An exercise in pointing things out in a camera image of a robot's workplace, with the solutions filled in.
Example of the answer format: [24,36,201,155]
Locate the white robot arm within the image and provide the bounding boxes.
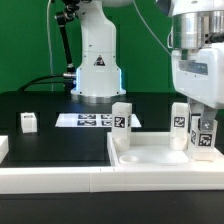
[72,0,224,131]

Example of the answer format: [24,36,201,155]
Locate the black cables at base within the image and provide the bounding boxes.
[18,73,77,93]

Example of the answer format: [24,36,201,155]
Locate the white left barrier piece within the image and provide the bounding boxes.
[0,136,9,164]

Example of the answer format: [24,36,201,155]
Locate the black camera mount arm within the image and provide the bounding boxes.
[55,0,80,85]

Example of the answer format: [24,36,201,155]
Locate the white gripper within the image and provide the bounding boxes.
[172,46,224,131]

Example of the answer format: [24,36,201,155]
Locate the grey cable left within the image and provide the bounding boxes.
[46,0,55,92]

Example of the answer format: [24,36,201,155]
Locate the white square table top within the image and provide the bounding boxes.
[107,132,224,167]

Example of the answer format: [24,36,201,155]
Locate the fiducial marker sheet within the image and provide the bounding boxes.
[54,113,143,128]

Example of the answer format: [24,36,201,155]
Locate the grey cable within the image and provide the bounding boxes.
[132,0,173,58]
[46,0,55,92]

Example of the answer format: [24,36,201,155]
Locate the white front barrier wall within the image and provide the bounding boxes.
[0,165,224,194]

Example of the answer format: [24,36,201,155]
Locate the grey cable right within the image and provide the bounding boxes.
[132,0,173,58]

